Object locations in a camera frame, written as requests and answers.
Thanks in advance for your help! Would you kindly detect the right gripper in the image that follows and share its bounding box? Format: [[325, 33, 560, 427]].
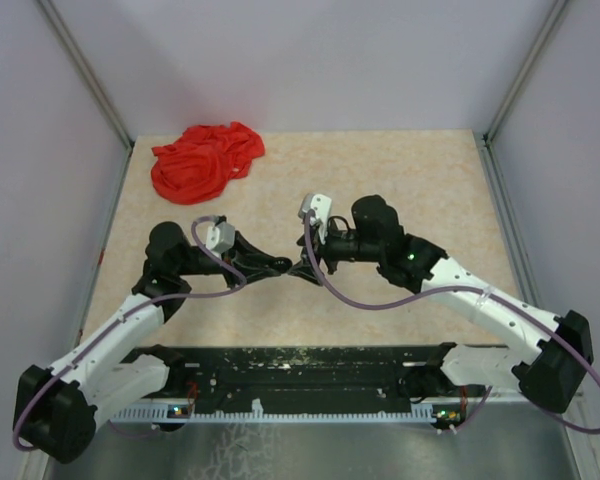
[[288, 214, 384, 285]]

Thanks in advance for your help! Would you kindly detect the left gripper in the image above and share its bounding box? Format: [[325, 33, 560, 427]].
[[176, 231, 282, 290]]

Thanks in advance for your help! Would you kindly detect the black earbud case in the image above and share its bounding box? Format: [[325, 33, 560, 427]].
[[272, 257, 293, 275]]

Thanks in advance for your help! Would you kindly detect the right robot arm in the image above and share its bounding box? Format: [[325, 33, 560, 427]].
[[290, 193, 593, 414]]

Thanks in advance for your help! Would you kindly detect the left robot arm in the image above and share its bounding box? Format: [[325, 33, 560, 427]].
[[12, 216, 292, 463]]

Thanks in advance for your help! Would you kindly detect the red cloth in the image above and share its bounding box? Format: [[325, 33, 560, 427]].
[[150, 122, 266, 205]]

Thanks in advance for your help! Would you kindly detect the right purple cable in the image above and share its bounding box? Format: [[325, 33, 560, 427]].
[[303, 209, 600, 435]]

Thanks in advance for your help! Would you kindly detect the purple cable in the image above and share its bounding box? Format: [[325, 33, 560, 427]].
[[303, 209, 600, 435], [12, 215, 249, 454]]

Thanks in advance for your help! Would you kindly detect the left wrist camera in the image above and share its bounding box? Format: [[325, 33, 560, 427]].
[[205, 221, 236, 256]]

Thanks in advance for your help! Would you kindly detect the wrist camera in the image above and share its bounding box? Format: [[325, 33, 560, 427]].
[[298, 193, 332, 244], [205, 221, 236, 256]]

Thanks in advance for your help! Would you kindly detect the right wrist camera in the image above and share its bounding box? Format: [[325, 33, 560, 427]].
[[298, 193, 332, 244]]

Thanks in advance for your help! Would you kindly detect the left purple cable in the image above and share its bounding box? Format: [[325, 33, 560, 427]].
[[12, 215, 249, 454]]

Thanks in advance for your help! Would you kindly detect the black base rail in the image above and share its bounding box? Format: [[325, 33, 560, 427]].
[[119, 343, 484, 416]]

